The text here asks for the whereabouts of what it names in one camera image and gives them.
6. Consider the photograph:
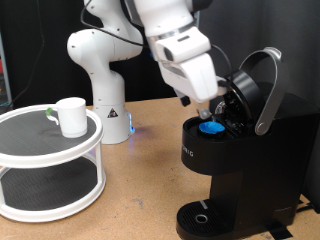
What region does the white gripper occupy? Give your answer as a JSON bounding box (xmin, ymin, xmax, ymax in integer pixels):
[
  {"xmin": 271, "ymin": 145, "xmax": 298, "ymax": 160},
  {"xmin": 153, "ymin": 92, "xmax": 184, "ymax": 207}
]
[{"xmin": 159, "ymin": 53, "xmax": 220, "ymax": 120}]

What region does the blue-lid reusable coffee pod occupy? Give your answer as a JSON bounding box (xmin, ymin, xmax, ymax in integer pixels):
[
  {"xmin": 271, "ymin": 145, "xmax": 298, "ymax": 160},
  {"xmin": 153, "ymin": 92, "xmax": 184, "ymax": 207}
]
[{"xmin": 198, "ymin": 121, "xmax": 226, "ymax": 135}]

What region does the black Keurig coffee machine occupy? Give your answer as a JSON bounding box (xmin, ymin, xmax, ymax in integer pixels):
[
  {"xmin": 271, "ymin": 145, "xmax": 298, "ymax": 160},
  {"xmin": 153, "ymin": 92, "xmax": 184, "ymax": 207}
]
[{"xmin": 175, "ymin": 46, "xmax": 320, "ymax": 240}]

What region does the white mug with green tape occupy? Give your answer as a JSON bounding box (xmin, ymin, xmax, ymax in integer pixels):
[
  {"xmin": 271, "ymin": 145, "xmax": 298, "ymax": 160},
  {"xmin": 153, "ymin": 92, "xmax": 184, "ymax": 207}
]
[{"xmin": 45, "ymin": 96, "xmax": 89, "ymax": 139}]

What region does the black backdrop curtain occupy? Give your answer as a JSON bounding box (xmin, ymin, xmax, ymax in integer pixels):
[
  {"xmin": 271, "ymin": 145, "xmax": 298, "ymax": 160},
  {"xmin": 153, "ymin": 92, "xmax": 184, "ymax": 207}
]
[{"xmin": 0, "ymin": 0, "xmax": 195, "ymax": 109}]

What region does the dark grey partition panel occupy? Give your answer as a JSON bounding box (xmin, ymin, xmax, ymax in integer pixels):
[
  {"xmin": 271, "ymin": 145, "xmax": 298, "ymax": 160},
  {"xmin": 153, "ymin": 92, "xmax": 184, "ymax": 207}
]
[{"xmin": 192, "ymin": 0, "xmax": 320, "ymax": 214}]

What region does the black tape strip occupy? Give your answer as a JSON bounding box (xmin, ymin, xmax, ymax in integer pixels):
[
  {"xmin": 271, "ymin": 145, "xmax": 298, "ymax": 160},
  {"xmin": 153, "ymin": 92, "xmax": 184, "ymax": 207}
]
[{"xmin": 266, "ymin": 221, "xmax": 294, "ymax": 240}]

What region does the white two-tier turntable shelf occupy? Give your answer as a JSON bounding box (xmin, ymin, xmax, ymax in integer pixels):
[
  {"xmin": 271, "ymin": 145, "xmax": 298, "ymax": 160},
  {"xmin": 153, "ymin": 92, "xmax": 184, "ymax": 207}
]
[{"xmin": 0, "ymin": 103, "xmax": 109, "ymax": 224}]

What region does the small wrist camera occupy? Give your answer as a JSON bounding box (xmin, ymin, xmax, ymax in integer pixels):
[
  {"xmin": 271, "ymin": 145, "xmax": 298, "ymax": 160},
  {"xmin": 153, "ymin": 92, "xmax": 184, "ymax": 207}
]
[{"xmin": 215, "ymin": 75, "xmax": 232, "ymax": 96}]

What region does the black camera cable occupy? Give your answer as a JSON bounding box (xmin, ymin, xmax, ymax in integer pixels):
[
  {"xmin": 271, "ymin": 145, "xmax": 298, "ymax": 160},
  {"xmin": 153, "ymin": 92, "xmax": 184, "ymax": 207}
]
[{"xmin": 3, "ymin": 0, "xmax": 233, "ymax": 113}]

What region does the black power cord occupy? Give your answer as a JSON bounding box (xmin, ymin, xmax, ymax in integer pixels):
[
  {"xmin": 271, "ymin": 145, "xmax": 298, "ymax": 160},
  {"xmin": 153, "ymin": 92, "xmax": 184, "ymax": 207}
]
[{"xmin": 294, "ymin": 199, "xmax": 316, "ymax": 215}]

